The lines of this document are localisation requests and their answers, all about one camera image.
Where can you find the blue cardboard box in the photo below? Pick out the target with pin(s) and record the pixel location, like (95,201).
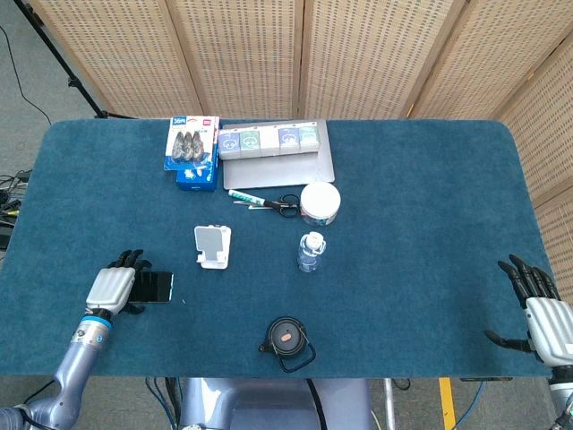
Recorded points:
(194,179)

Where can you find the metal table leg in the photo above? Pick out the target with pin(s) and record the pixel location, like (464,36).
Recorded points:
(389,403)

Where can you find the yellow floor tape strip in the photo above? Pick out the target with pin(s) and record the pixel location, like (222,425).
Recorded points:
(447,403)

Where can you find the white phone stand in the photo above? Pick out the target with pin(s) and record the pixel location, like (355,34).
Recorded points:
(210,244)

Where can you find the wicker folding screen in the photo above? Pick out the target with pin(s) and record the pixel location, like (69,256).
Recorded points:
(358,54)

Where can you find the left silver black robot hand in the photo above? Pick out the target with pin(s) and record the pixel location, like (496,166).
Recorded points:
(109,289)

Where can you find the grey closed laptop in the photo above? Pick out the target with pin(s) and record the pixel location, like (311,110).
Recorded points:
(277,172)

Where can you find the silver-blue robot torso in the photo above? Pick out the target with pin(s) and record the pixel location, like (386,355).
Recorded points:
(268,403)

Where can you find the white green marker pen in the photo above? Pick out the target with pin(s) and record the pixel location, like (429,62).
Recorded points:
(244,196)

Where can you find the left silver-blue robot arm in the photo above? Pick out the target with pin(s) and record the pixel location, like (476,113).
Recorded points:
(76,363)

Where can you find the blue carpet table cover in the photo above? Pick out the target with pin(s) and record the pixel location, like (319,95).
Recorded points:
(403,224)

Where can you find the clear jar with white lid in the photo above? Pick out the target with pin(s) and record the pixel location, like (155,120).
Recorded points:
(319,199)

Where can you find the binder clip blister pack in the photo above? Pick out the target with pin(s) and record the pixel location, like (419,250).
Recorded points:
(190,143)

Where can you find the tissue pack green print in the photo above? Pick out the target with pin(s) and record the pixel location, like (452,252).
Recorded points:
(250,142)
(309,138)

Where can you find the clear plastic water bottle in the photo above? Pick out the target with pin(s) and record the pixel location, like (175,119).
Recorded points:
(311,255)

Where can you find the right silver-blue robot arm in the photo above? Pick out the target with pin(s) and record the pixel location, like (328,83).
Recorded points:
(563,398)

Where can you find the tissue pack purple print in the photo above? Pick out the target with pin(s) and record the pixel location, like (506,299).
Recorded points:
(229,144)
(289,140)

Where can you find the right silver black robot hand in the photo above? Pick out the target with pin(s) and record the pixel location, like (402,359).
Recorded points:
(553,329)

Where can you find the plain white tissue pack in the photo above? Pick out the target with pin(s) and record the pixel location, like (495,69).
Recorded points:
(270,141)

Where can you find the black tripod stand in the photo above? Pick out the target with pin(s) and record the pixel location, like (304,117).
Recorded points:
(74,83)

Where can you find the black smartphone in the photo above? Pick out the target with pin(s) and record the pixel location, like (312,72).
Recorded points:
(154,287)

